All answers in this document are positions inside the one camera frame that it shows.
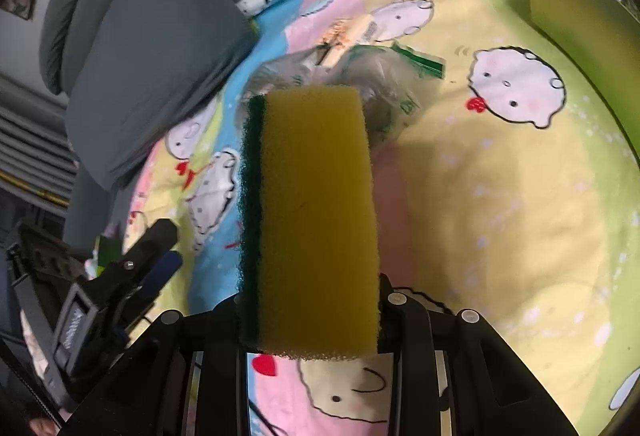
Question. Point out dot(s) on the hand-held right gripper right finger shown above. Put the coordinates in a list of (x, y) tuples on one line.
[(400, 316)]

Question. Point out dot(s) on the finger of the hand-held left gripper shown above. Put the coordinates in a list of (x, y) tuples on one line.
[(152, 241), (162, 271)]

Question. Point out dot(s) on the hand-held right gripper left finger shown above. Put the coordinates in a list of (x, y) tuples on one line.
[(215, 323)]

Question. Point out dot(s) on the yellow and green sponge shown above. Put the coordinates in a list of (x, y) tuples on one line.
[(315, 216)]

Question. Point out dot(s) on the cartoon printed blanket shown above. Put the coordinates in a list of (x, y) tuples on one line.
[(500, 216)]

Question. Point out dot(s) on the grey slatted panel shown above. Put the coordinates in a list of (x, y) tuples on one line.
[(30, 151)]

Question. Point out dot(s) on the grey pillow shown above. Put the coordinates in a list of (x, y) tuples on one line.
[(155, 66)]

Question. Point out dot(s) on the clear plastic bag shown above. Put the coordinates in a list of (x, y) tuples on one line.
[(390, 86)]

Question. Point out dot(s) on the green cardboard box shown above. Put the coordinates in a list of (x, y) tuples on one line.
[(575, 16)]

